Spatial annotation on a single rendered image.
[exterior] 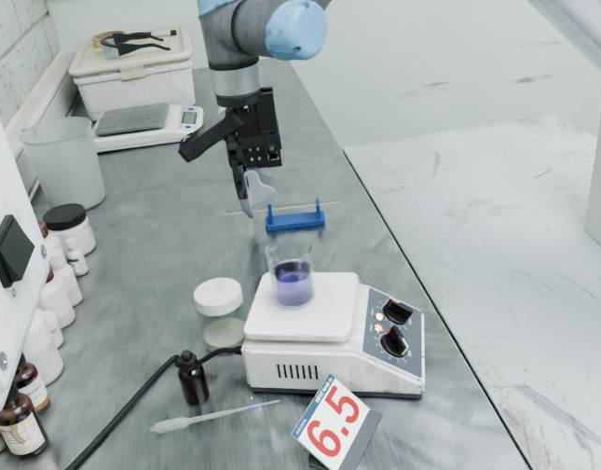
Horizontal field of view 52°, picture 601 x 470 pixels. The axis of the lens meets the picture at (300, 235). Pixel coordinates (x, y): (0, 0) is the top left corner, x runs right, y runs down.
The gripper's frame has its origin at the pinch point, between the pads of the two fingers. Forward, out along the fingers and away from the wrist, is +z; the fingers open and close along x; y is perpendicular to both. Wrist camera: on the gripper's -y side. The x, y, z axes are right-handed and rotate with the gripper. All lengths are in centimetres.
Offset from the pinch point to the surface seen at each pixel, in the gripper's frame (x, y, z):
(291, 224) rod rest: -1.7, 7.2, 2.8
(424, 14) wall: 115, 54, -2
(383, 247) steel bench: -10.5, 21.2, 3.8
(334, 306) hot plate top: -35.4, 12.1, -5.0
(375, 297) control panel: -31.2, 17.4, -2.3
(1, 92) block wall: 39, -51, -14
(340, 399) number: -43.6, 11.6, 1.2
